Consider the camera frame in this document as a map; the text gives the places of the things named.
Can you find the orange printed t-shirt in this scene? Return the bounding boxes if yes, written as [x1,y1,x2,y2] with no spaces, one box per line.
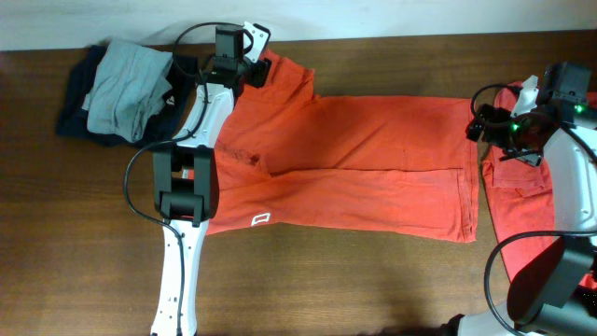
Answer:
[209,55,479,243]

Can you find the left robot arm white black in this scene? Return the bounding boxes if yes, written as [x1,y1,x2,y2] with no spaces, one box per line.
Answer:
[150,22,271,336]

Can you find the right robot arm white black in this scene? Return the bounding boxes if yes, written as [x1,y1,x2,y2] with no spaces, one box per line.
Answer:
[440,62,596,335]

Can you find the pink red t-shirt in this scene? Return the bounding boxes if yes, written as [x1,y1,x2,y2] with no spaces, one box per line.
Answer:
[482,89,560,281]

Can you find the grey folded garment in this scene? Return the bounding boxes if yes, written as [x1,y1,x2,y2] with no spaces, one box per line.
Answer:
[83,39,173,143]

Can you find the dark navy folded garment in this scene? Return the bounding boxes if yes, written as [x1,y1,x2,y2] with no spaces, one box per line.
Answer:
[56,45,195,148]

